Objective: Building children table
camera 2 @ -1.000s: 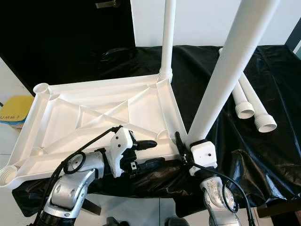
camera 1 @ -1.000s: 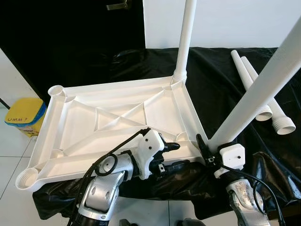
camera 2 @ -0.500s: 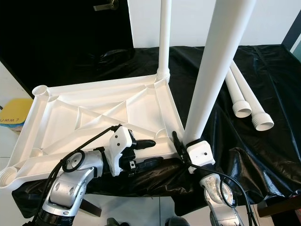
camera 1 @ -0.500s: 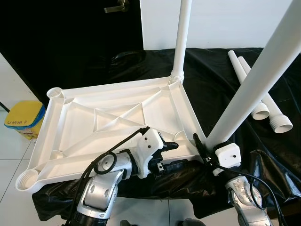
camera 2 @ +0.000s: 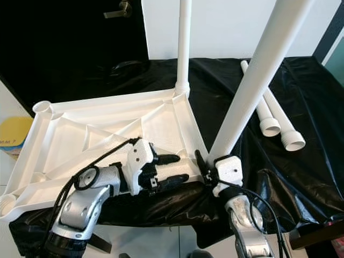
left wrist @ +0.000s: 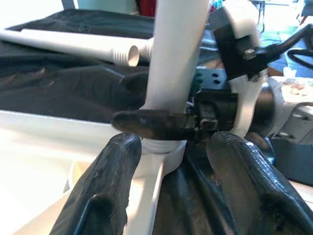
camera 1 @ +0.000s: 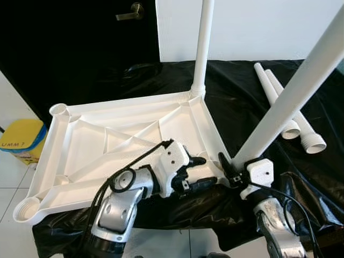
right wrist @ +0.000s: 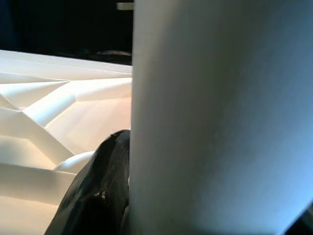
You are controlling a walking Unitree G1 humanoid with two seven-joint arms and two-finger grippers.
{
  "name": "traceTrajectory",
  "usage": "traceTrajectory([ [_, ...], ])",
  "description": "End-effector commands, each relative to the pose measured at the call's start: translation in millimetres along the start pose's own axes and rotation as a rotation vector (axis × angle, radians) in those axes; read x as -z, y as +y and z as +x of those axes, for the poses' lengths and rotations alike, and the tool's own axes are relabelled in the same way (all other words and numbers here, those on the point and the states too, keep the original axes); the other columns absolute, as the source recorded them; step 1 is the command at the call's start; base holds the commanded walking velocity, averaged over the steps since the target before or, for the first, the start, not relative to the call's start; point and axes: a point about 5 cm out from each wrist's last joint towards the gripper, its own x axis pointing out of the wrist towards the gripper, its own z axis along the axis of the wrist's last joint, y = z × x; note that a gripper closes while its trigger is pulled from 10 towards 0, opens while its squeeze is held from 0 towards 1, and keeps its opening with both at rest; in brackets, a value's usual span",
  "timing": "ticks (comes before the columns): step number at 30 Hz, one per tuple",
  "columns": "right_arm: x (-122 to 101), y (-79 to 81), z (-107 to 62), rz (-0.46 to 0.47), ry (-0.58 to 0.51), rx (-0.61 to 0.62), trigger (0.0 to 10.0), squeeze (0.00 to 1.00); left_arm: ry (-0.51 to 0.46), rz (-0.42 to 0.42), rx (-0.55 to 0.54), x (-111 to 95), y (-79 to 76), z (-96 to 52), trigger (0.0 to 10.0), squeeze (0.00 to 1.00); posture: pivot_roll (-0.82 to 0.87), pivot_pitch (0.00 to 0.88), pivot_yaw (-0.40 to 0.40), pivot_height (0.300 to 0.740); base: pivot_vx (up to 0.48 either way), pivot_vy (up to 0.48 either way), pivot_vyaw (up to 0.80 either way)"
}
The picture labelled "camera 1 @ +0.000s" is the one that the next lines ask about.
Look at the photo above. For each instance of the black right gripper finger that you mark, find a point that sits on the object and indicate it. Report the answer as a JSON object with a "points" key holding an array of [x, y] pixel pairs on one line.
{"points": [[226, 166]]}

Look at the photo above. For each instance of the white plastic table top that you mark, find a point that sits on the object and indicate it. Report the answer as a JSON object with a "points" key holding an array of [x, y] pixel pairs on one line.
{"points": [[80, 150]]}

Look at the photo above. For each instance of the black plastic table sheet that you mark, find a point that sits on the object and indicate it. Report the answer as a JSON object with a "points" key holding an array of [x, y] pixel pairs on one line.
{"points": [[242, 97]]}

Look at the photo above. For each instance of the yellow bin with blue band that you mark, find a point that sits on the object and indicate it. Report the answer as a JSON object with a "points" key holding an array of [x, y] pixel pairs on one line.
{"points": [[21, 134]]}

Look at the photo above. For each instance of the black door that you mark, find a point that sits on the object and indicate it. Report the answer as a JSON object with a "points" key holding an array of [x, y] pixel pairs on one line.
{"points": [[64, 43]]}

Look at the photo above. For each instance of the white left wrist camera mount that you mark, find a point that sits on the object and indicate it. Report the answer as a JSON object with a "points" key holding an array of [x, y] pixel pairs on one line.
{"points": [[171, 158]]}

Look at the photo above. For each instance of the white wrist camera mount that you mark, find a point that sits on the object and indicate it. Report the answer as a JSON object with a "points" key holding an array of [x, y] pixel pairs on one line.
{"points": [[260, 172], [171, 158]]}

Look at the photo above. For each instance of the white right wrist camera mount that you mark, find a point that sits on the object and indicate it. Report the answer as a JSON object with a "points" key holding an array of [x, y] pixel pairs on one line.
{"points": [[260, 172]]}

